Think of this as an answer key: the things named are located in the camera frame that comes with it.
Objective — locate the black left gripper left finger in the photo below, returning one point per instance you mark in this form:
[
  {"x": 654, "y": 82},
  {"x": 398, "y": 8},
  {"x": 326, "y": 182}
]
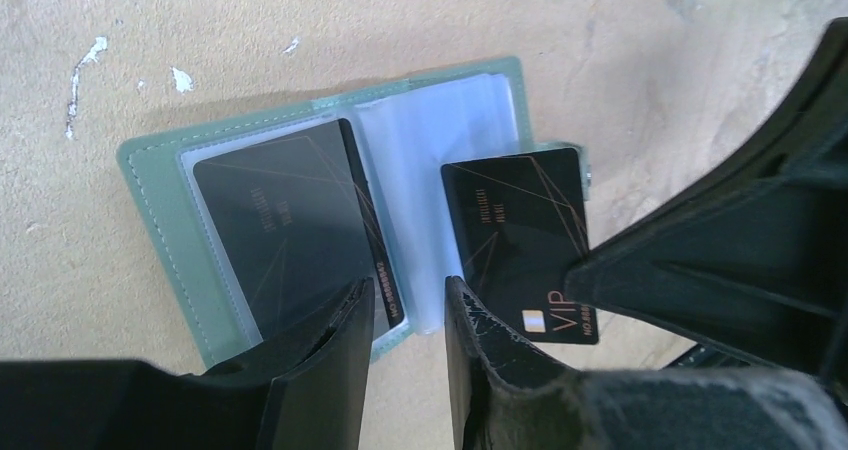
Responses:
[{"x": 302, "y": 389}]

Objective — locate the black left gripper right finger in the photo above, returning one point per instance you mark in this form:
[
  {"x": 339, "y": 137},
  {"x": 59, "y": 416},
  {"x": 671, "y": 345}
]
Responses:
[{"x": 505, "y": 393}]

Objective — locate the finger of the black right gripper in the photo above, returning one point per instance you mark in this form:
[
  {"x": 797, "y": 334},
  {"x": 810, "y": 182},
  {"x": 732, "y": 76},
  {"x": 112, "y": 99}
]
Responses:
[{"x": 752, "y": 258}]

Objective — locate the green card holder wallet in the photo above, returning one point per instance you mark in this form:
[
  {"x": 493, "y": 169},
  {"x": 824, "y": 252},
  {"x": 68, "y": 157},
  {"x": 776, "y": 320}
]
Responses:
[{"x": 405, "y": 130}]

